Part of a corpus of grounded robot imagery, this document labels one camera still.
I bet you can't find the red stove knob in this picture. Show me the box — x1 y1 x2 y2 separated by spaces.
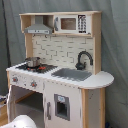
12 76 19 83
31 81 37 87

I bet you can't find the right red stove knob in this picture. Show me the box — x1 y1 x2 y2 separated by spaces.
31 81 37 87

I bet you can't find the black toy faucet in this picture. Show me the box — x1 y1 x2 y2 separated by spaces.
76 51 93 70

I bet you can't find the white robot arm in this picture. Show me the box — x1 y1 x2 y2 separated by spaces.
0 115 37 128

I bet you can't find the silver toy pot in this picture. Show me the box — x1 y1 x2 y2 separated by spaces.
25 57 41 67

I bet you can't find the wooden toy kitchen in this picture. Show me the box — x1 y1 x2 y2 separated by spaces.
7 11 114 128

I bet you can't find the white cabinet door with dispenser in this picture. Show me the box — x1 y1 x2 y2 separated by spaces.
44 82 82 128

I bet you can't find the black toy stovetop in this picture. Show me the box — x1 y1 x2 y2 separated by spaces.
18 64 55 73

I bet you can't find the grey range hood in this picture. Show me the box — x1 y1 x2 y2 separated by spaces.
24 16 53 34

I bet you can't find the grey toy sink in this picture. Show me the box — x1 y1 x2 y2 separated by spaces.
52 68 92 81

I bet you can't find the white oven door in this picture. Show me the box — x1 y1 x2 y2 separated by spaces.
7 85 16 123

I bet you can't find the grey backdrop curtain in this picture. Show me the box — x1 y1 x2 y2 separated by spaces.
0 0 128 128

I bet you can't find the left red stove knob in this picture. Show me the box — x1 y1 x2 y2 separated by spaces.
12 76 19 83

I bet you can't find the white toy microwave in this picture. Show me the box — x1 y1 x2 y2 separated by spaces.
54 14 92 34

